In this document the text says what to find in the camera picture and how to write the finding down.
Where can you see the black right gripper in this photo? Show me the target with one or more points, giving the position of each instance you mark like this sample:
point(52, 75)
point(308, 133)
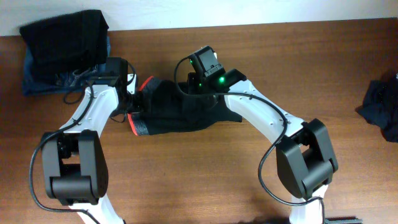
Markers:
point(193, 87)

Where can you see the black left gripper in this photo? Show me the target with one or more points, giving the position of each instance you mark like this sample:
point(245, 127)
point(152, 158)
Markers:
point(139, 107)

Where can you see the black leggings red waistband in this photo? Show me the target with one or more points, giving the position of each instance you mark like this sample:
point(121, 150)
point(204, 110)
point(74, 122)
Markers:
point(165, 110)

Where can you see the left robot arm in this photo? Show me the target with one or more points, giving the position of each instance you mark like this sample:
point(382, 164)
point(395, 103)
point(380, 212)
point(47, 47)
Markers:
point(74, 165)

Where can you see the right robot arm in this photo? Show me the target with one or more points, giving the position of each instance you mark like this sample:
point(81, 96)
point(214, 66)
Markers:
point(305, 157)

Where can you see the folded blue jeans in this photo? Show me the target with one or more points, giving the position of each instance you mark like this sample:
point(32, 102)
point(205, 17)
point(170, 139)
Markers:
point(34, 84)

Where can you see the folded black garment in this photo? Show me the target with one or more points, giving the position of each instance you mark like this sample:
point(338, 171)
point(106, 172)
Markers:
point(85, 22)

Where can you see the dark crumpled garment pile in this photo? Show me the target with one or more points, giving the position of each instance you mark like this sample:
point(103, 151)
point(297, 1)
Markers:
point(379, 106)

